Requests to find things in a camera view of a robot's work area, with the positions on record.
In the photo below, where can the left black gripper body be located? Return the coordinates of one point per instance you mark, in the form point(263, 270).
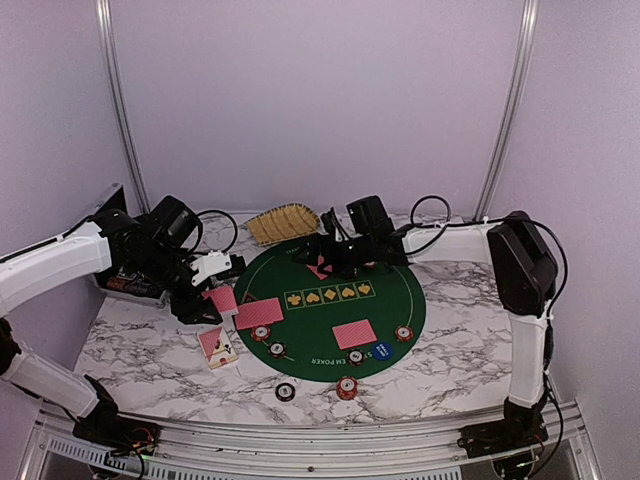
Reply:
point(157, 268)

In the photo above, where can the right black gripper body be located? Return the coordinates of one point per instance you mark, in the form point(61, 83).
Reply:
point(344, 260)

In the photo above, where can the red backed playing card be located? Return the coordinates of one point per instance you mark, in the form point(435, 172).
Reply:
point(258, 313)
point(354, 334)
point(321, 269)

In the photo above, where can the red backed card deck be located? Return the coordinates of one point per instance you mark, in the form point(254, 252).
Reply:
point(224, 299)

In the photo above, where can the triangular all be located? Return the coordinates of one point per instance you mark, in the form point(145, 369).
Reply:
point(248, 298)

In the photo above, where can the red poker chip stack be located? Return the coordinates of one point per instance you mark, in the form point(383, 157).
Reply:
point(347, 388)

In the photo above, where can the black poker chip stack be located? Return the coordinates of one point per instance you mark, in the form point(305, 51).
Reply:
point(285, 392)

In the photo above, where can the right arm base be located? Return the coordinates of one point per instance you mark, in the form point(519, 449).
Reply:
point(520, 427)

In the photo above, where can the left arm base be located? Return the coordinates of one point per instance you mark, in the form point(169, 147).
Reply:
point(105, 426)

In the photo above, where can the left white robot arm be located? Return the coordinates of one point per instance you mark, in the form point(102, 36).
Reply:
point(43, 270)

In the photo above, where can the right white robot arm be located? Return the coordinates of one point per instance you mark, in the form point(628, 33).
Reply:
point(528, 277)

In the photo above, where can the orange purple chip row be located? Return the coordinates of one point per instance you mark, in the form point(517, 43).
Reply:
point(131, 287)

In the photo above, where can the aluminium poker case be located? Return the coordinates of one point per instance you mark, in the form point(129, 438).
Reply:
point(113, 197)

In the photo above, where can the woven bamboo tray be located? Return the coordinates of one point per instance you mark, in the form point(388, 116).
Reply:
point(283, 223)

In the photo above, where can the green round poker mat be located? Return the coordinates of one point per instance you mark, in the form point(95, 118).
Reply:
point(387, 298)

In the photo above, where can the blue small blind button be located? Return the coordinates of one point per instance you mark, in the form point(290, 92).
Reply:
point(382, 351)

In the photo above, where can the ace card box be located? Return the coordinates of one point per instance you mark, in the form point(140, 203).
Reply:
point(217, 348)

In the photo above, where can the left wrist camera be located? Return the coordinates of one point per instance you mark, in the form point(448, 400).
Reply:
point(216, 264)

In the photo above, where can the front aluminium rail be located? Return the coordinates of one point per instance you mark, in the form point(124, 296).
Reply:
point(416, 449)

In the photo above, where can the left aluminium frame post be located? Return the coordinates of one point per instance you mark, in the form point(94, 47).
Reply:
point(110, 59)

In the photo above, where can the aluminium frame post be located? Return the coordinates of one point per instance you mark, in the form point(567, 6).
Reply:
point(110, 59)
point(515, 91)

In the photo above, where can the right aluminium frame post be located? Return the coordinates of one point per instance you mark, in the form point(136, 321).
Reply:
point(515, 91)

